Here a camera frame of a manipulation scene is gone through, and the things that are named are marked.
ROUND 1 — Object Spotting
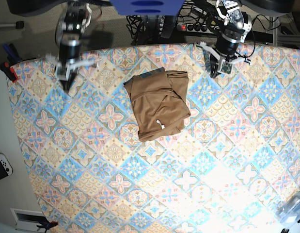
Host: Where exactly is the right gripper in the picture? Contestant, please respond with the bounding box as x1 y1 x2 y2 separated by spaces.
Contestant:
45 40 98 92

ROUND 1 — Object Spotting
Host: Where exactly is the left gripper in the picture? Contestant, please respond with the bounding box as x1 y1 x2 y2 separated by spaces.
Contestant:
194 35 251 78

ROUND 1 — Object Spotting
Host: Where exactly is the brown t-shirt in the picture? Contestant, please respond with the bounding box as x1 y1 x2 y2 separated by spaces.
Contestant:
124 68 191 142

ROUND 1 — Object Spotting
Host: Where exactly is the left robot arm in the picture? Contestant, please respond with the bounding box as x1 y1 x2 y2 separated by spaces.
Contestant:
194 0 252 78

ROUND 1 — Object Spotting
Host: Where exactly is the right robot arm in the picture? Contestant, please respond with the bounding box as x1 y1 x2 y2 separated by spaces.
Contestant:
45 1 98 93

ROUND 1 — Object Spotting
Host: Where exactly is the white power strip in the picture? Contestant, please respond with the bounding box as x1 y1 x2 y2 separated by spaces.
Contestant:
176 23 212 33

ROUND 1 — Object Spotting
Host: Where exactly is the red and black clamp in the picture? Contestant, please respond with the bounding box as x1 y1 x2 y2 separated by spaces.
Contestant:
0 62 18 83

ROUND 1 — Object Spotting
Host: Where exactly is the patterned tablecloth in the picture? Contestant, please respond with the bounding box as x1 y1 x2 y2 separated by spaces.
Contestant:
8 44 300 233

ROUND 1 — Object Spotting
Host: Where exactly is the game console with white controller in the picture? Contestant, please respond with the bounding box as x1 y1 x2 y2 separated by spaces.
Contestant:
0 153 13 180

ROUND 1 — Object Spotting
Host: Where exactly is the white floor vent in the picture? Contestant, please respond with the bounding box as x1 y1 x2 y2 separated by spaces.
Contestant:
11 208 47 233

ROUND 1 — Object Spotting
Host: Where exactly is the black clamp at bottom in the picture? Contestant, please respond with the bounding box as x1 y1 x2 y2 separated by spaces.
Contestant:
36 220 58 231

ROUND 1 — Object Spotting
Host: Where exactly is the clear plastic box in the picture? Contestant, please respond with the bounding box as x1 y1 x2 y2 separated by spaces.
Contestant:
276 191 300 229

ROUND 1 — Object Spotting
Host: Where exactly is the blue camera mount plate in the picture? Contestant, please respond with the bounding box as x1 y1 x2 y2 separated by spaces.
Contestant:
110 0 184 16

